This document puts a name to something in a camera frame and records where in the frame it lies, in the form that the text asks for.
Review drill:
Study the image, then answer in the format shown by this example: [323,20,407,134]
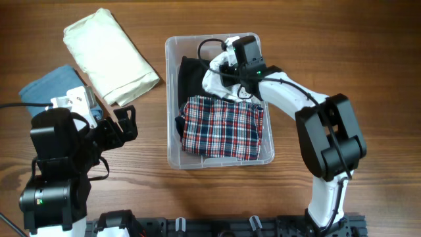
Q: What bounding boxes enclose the cream folded cloth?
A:
[63,8,159,107]

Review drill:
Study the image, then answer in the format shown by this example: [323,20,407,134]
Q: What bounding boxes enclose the black garment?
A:
[177,56,212,108]

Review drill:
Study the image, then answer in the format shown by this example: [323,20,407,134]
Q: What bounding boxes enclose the blue folded jeans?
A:
[18,65,86,103]

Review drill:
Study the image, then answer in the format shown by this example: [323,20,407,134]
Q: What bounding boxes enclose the red blue plaid shirt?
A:
[175,95,264,161]

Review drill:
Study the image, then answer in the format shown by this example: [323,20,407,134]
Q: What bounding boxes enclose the clear plastic storage container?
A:
[165,32,275,170]

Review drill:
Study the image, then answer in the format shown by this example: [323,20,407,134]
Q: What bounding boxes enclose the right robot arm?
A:
[212,36,367,236]

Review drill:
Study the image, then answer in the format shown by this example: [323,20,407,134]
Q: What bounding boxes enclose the black camera cable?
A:
[197,38,353,228]
[0,101,53,110]

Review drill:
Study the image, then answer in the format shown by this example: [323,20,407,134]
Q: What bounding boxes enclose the right black camera cable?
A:
[197,38,353,228]

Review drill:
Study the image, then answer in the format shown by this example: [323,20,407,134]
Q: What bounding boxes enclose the white printed t-shirt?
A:
[202,51,259,103]

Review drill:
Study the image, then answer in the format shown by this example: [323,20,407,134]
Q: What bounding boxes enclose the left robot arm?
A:
[19,105,138,236]

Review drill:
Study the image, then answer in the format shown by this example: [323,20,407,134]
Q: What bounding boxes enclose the left black camera cable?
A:
[0,101,53,110]

